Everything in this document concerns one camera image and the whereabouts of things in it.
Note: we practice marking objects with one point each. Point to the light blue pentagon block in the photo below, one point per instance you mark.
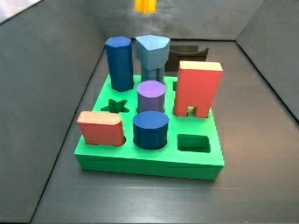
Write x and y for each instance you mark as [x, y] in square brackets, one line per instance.
[152, 51]

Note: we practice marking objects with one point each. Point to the green shape sorter board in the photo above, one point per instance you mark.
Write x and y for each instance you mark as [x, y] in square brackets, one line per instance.
[190, 156]

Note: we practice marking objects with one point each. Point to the dark blue hexagonal prism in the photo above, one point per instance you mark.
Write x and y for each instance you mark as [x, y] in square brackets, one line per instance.
[119, 58]

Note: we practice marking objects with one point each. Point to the tall red arch block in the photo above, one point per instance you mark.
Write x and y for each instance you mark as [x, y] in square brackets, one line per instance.
[196, 86]

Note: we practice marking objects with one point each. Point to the purple cylinder block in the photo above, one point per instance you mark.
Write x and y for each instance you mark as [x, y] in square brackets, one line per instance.
[151, 96]

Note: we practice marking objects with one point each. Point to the short red rounded block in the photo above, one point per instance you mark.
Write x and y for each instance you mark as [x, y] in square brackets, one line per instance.
[101, 128]

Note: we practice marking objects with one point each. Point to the orange star prism block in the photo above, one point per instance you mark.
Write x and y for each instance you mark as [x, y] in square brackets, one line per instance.
[146, 6]

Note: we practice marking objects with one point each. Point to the black curved block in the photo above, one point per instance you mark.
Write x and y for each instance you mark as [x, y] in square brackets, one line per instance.
[184, 52]

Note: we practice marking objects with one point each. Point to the dark blue cylinder block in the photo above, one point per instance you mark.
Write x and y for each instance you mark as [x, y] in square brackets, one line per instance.
[150, 130]

